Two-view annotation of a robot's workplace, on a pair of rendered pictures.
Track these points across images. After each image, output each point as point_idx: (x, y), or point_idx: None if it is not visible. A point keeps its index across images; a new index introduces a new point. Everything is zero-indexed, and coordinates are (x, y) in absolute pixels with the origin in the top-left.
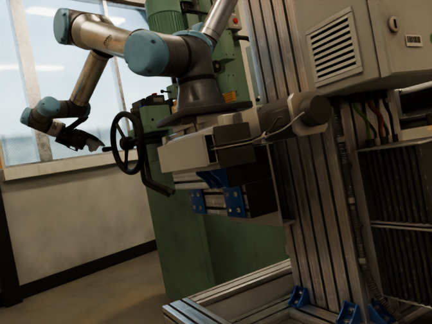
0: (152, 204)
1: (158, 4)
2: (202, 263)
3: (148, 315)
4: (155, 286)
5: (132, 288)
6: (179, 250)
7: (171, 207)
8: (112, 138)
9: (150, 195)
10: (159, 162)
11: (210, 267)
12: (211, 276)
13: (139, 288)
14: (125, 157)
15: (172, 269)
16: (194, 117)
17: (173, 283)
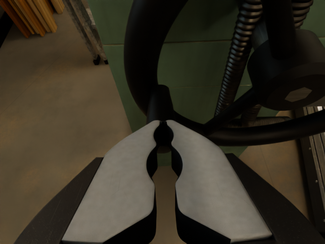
0: (137, 110)
1: None
2: (233, 147)
3: (170, 205)
4: (99, 154)
5: (70, 171)
6: None
7: (200, 113)
8: (161, 44)
9: (133, 100)
10: (201, 46)
11: (244, 147)
12: (239, 151)
13: (81, 166)
14: (240, 114)
15: (167, 154)
16: None
17: (163, 160)
